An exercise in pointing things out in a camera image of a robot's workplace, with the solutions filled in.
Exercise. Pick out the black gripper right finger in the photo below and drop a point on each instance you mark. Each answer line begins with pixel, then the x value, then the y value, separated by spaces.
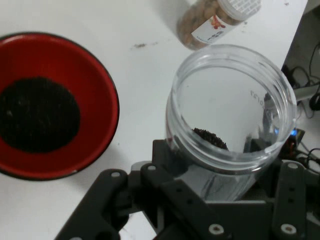
pixel 291 200

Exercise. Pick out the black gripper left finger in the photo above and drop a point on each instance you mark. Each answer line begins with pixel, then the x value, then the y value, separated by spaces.
pixel 180 200

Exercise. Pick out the clear jar with black seeds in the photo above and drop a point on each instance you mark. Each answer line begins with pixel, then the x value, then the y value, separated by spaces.
pixel 225 100

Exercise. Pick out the blue lit circuit board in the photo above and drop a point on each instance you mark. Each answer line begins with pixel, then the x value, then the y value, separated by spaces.
pixel 298 135

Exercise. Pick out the white tube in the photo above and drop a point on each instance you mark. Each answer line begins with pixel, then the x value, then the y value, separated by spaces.
pixel 305 92

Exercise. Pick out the red bowl with black rim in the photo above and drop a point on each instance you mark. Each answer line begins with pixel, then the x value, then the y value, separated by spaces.
pixel 95 100

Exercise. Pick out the black seeds pile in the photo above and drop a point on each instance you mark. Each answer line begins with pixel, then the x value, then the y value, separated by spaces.
pixel 37 115

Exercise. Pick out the brown spice jar white lid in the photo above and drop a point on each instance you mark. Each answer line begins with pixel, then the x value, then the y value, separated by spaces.
pixel 200 27

